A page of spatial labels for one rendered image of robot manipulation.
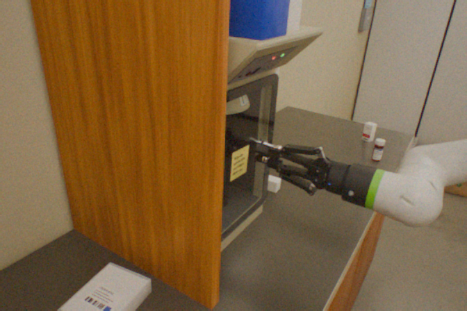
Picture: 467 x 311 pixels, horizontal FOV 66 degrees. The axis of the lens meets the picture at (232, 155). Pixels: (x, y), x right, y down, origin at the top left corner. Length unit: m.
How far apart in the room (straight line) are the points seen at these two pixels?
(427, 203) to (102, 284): 0.71
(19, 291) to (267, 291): 0.57
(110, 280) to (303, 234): 0.54
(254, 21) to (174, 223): 0.43
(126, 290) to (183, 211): 0.23
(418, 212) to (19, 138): 0.90
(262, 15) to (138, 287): 0.62
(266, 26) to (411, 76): 3.14
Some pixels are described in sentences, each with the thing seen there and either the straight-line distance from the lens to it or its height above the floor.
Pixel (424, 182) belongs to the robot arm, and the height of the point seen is 1.25.
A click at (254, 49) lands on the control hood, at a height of 1.50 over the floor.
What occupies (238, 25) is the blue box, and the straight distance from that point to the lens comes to 0.68.
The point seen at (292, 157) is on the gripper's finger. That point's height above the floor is 1.22.
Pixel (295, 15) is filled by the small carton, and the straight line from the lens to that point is 0.83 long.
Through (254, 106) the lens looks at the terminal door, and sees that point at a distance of 0.88.
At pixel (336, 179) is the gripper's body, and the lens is 0.84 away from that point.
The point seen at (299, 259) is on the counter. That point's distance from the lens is 1.01.
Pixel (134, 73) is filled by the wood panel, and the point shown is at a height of 1.44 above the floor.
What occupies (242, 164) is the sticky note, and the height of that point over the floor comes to 1.19.
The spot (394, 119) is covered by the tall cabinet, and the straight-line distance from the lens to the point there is 3.86.
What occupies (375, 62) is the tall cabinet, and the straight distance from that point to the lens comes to 3.78.
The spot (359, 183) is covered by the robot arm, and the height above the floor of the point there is 1.22.
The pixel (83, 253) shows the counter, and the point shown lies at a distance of 1.06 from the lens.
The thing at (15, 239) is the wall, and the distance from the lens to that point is 1.10.
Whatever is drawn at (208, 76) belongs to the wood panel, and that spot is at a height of 1.46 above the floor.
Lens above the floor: 1.61
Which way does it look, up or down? 26 degrees down
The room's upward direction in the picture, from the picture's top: 3 degrees clockwise
